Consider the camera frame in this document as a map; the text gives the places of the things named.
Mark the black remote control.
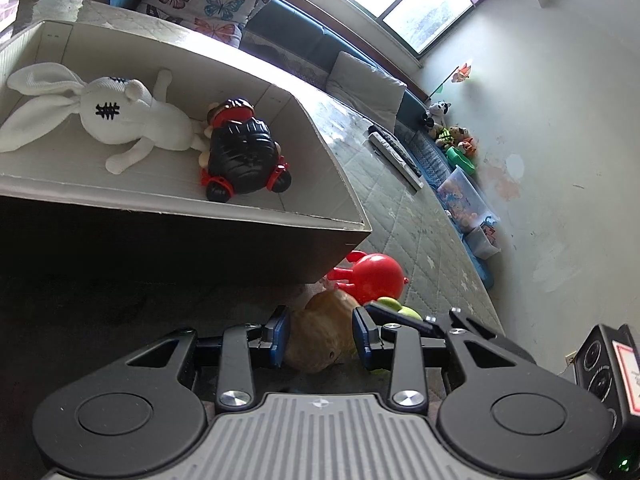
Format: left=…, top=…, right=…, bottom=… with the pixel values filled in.
left=368, top=125, right=422, bottom=178

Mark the tan peanut toy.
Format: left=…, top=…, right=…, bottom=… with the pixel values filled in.
left=284, top=289, right=359, bottom=374

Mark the small clear plastic bin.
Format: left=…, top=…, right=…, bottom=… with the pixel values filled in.
left=465, top=226, right=501, bottom=260

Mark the red octopus toy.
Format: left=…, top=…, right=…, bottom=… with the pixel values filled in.
left=326, top=250, right=409, bottom=304

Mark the green alien toy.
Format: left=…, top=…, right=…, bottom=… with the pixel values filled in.
left=378, top=297, right=423, bottom=322

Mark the blue sofa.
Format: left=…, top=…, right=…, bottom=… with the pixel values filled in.
left=94, top=0, right=447, bottom=170

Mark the pile of plush toys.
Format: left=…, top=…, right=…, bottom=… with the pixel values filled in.
left=422, top=101, right=477, bottom=176

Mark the white plush rabbit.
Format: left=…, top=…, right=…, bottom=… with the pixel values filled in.
left=1, top=62, right=208, bottom=174

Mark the grey cardboard tray box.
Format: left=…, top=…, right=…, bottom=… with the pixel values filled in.
left=1, top=21, right=371, bottom=284

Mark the black camera box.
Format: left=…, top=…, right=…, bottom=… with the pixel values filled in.
left=574, top=324, right=639, bottom=479

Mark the grey cushion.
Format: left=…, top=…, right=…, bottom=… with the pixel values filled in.
left=326, top=51, right=407, bottom=132

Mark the clear plastic toy bin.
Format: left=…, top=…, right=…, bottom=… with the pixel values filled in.
left=436, top=167, right=500, bottom=233

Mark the brown bear figure toy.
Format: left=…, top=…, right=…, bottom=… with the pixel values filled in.
left=198, top=98, right=292, bottom=203

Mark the grey quilted star tablecloth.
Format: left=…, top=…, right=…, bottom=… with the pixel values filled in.
left=14, top=0, right=502, bottom=330

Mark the grey remote control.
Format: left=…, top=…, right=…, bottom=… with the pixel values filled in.
left=368, top=132, right=425, bottom=191

